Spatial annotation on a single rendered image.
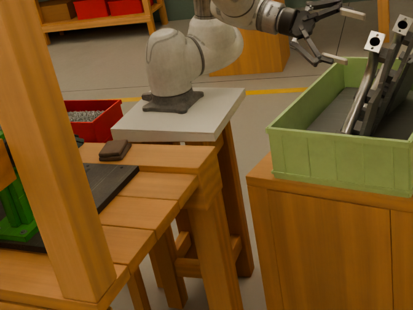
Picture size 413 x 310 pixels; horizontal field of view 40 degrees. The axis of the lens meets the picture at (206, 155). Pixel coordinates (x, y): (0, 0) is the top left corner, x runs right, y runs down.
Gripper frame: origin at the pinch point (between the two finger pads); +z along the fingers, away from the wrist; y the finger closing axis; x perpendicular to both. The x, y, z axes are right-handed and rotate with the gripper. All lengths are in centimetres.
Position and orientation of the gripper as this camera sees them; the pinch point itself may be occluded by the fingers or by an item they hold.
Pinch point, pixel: (352, 38)
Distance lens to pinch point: 161.3
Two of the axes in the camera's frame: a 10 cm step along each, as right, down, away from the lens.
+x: 2.6, 2.5, 9.3
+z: 8.8, 3.2, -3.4
